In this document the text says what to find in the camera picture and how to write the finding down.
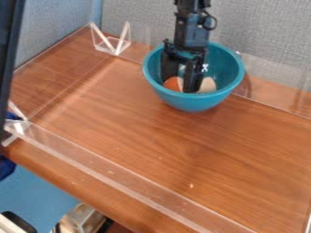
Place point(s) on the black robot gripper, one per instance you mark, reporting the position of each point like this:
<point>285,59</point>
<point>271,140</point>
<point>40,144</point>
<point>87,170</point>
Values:
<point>187,48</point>

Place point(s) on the brown white toy mushroom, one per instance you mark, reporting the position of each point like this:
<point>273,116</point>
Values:
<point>175,84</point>

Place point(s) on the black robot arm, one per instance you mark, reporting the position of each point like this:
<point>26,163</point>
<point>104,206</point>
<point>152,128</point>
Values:
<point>192,6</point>

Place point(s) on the blue plastic bowl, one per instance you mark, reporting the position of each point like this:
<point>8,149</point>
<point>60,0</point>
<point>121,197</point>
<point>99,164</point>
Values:
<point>225,70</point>

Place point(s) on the clear acrylic back barrier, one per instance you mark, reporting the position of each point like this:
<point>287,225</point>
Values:
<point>263,85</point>

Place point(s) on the clear acrylic barrier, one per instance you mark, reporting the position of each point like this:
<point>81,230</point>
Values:
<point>159,198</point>
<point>263,85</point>

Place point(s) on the clear acrylic front barrier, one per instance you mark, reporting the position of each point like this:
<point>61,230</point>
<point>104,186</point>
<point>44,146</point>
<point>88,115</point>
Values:
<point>159,198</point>

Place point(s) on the dark foreground pole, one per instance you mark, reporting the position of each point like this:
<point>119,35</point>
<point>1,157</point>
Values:
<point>10,16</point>

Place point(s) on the blue cloth object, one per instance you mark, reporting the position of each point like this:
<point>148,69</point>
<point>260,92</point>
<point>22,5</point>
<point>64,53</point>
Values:
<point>6,165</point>

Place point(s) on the clear box under table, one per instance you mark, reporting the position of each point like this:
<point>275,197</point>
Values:
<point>83,219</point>

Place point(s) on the black white object bottom left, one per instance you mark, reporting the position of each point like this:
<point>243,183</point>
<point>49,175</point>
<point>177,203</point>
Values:
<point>13,224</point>

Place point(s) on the clear acrylic corner bracket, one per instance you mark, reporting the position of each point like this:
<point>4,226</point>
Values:
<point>108,44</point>

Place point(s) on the clear acrylic left bracket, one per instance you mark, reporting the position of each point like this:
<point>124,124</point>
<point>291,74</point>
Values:
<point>14,120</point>

